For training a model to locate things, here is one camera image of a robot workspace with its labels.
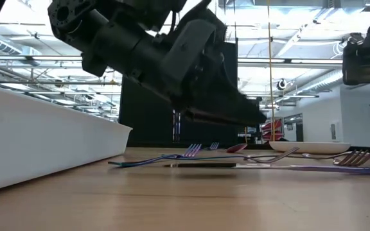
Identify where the iridescent rainbow knife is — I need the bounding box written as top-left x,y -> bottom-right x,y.
163,162 -> 370,176

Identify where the white cutlery tray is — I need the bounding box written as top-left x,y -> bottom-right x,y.
0,80 -> 134,196

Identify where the red background object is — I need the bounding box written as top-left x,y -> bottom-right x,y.
261,118 -> 284,142

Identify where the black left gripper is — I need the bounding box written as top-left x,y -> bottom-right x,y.
81,12 -> 173,97

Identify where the iridescent rainbow spoon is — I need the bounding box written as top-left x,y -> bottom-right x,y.
225,143 -> 249,154

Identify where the black equipment cart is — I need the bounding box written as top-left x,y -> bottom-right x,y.
238,124 -> 261,144

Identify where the white round plate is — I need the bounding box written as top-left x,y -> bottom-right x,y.
269,141 -> 352,155

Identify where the black folding screen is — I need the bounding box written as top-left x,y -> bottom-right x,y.
118,41 -> 239,148

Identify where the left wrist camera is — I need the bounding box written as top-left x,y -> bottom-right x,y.
159,18 -> 218,94

